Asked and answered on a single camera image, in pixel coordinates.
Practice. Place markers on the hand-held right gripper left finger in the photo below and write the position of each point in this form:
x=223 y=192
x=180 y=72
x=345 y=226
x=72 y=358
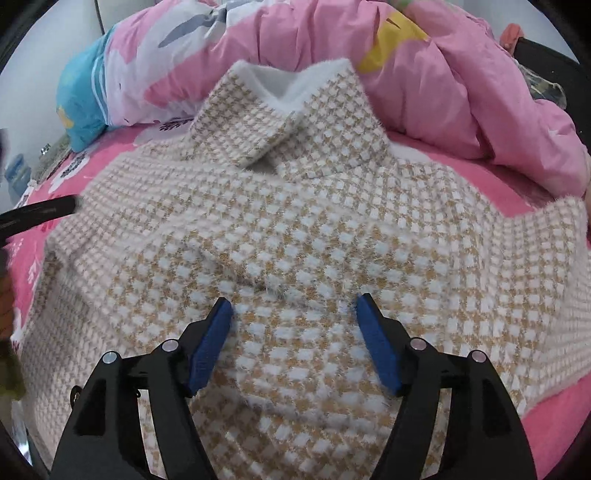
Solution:
x=210 y=350

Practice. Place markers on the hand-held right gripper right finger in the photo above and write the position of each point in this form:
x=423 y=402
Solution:
x=378 y=346

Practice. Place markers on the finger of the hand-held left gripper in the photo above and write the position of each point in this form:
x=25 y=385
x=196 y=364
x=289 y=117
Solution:
x=41 y=213

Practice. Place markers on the beige white checked sweater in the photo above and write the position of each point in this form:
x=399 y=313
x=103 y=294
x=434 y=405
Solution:
x=295 y=221

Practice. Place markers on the blue water jug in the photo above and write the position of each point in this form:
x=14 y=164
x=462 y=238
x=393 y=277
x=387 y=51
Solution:
x=17 y=173

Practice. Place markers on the blue pillow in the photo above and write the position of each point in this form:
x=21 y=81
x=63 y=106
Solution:
x=81 y=92

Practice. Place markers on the pink floral bed sheet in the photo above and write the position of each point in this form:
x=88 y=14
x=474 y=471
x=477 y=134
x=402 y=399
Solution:
x=480 y=177

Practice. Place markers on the pink floral quilt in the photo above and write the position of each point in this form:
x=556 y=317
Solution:
x=452 y=92

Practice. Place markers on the clear plastic bag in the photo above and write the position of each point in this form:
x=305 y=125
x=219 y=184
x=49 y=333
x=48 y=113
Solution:
x=545 y=85

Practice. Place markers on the orange cloth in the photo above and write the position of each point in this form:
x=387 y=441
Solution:
x=510 y=37

